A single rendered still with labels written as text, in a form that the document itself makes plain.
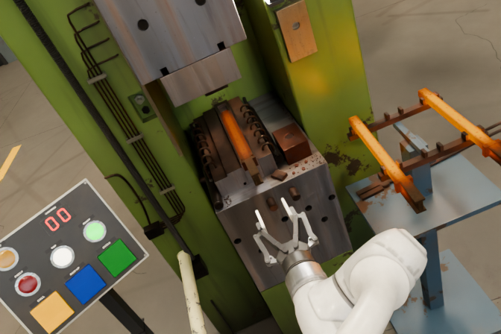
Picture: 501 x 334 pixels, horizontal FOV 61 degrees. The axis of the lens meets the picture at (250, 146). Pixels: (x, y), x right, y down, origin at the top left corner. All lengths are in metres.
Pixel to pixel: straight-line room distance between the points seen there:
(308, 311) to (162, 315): 1.60
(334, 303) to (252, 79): 1.08
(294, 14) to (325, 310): 0.81
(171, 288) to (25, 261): 1.34
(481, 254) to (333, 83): 1.13
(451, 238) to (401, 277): 1.46
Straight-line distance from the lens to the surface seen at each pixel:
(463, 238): 2.27
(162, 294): 2.50
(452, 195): 1.49
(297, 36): 1.32
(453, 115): 1.35
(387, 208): 1.47
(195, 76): 1.15
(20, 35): 1.26
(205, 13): 1.10
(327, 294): 0.88
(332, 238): 1.59
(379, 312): 0.72
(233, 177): 1.34
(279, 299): 1.73
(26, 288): 1.26
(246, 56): 1.69
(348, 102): 1.52
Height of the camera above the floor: 1.80
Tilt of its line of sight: 36 degrees down
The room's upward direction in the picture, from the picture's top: 23 degrees counter-clockwise
